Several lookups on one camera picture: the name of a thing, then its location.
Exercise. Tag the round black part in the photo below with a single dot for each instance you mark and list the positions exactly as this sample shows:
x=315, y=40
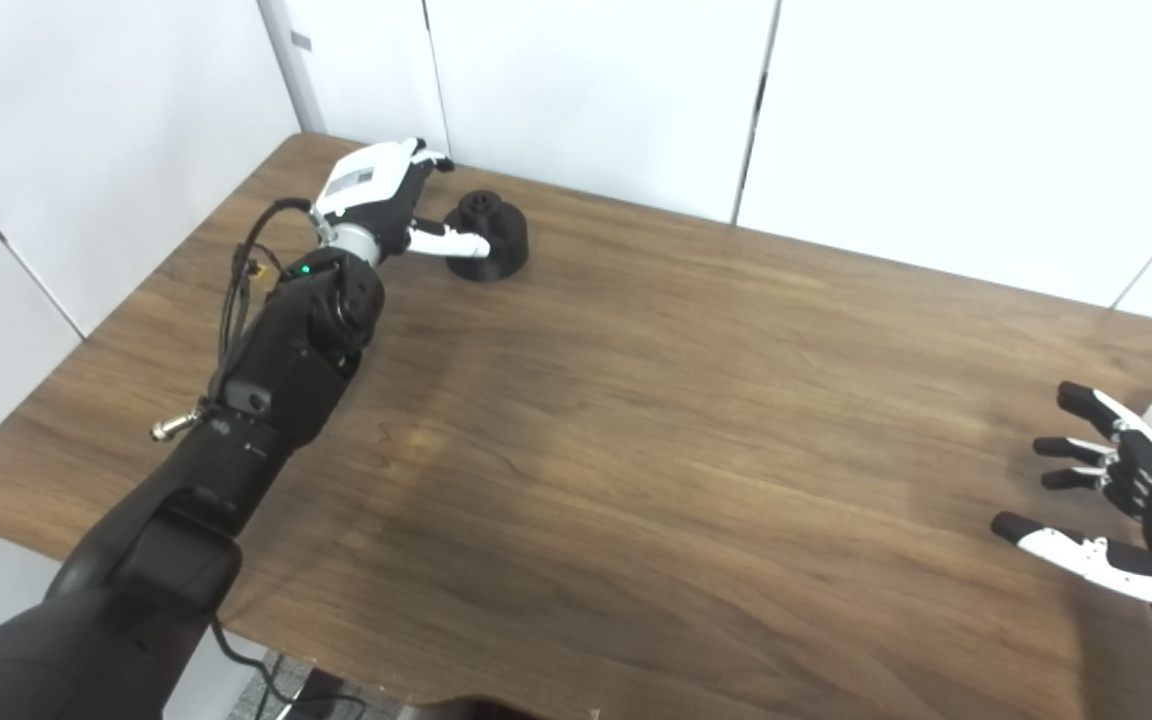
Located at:
x=496, y=250

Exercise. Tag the small grey wall plate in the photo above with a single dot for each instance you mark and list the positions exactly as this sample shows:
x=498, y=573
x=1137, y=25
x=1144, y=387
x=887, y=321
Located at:
x=301, y=41

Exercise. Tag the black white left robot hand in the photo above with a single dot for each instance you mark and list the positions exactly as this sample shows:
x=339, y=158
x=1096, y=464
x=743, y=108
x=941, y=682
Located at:
x=366, y=175

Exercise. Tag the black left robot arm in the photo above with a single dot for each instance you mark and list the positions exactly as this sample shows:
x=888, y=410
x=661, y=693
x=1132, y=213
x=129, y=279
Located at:
x=276, y=370

